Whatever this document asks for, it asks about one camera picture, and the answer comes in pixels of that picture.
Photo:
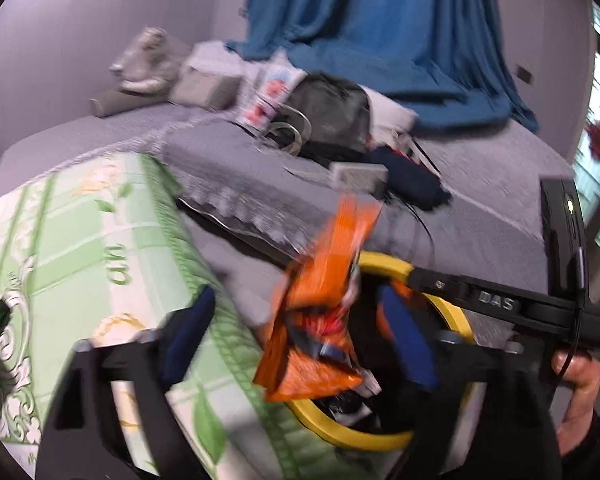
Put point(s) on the dark wall switch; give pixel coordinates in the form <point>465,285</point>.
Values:
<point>524,75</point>

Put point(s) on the dark navy cloth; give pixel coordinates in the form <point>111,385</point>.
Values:
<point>410,180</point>

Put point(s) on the orange snack bag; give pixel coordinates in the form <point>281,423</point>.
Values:
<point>325,270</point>

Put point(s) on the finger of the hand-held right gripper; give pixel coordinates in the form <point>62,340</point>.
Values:
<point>432,284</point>

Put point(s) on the plastic-wrapped plush white tiger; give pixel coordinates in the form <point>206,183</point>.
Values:
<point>147,60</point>

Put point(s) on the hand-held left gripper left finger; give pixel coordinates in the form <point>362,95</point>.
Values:
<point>187,340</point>

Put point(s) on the grey quilted sofa cover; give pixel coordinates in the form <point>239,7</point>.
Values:
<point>480,200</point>

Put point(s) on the window with red decoration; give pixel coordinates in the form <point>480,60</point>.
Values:
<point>597,135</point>

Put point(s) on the blue curtain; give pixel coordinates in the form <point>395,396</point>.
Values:
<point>380,25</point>

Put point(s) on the light grey lace cover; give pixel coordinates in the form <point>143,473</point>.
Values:
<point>210,55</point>

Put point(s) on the grey bolster pillow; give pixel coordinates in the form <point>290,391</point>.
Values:
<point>125,102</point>

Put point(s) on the grey square cushion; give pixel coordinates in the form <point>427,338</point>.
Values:
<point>205,87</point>

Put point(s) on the yellow-rimmed black trash bin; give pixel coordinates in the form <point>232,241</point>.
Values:
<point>350,435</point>

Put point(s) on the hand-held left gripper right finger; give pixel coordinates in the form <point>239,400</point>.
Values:
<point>407,340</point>

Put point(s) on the grey bed sheet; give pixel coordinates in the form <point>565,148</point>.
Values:
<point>80,140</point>

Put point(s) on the grey-green backpack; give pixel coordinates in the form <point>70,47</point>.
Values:
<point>330,115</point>

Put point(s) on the person's right hand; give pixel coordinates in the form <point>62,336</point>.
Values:
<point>582,380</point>

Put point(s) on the white pillow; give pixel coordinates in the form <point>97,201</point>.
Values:
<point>392,110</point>

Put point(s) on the white power strip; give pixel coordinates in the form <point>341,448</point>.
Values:
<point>360,176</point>

